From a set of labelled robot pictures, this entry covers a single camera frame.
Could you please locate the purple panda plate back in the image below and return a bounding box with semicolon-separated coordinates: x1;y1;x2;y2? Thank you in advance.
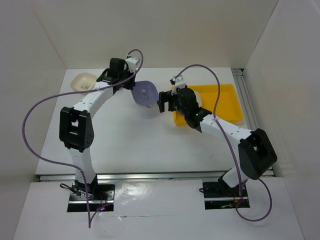
131;80;159;106

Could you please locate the cream panda plate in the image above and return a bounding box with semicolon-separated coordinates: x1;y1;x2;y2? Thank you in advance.
70;72;97;92
193;90;203;107

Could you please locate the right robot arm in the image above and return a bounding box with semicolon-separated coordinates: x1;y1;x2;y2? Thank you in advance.
157;87;278;196

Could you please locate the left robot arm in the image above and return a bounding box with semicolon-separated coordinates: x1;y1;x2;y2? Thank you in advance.
59;56;140;200

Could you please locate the yellow plastic bin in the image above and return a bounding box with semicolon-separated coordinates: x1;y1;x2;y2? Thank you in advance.
189;84;244;126

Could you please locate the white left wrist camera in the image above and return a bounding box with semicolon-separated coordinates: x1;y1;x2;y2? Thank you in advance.
125;56;140;73

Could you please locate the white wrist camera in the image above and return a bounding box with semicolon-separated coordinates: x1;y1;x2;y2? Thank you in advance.
170;75;186;96
125;56;140;73

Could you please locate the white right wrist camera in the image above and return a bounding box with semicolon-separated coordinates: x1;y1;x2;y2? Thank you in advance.
170;75;186;96

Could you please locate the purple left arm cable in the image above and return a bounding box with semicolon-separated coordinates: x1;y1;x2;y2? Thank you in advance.
21;48;144;229

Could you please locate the aluminium side rail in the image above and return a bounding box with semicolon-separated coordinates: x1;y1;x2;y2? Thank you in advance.
231;67;276;178

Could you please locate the aluminium mounting rail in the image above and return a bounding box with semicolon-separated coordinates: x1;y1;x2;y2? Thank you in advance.
37;169;232;183

